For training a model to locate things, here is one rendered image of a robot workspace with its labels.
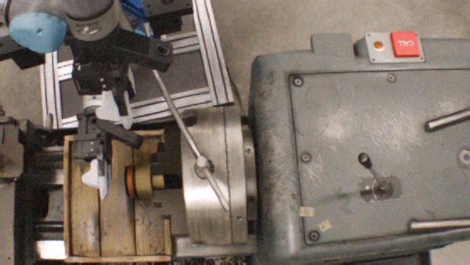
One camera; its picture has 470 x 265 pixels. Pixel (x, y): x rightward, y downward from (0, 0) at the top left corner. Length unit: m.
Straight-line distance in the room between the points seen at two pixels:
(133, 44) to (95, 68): 0.07
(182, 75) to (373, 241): 1.41
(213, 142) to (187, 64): 1.22
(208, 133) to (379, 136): 0.35
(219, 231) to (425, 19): 2.00
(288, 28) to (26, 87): 1.38
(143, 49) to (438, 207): 0.65
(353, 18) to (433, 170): 1.68
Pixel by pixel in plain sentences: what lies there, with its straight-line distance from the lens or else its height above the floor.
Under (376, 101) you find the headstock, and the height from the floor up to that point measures 1.26.
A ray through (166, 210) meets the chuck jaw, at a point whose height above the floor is 1.11.
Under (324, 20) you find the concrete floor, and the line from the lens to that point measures 2.58.
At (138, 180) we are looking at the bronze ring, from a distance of 1.11.
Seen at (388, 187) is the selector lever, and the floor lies 1.27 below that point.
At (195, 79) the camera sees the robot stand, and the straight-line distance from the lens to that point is 2.16.
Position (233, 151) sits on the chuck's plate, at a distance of 0.98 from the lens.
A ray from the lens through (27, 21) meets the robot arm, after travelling 0.95.
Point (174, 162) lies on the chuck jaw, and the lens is 1.09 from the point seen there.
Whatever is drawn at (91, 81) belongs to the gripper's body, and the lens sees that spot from 0.79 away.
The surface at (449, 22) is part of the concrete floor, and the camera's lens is 2.82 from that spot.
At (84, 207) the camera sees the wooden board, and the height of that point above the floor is 0.88.
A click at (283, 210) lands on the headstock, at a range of 0.95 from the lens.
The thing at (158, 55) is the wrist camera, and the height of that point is 1.52.
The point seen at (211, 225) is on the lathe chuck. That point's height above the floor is 1.18.
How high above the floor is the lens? 2.19
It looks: 73 degrees down
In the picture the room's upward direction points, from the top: straight up
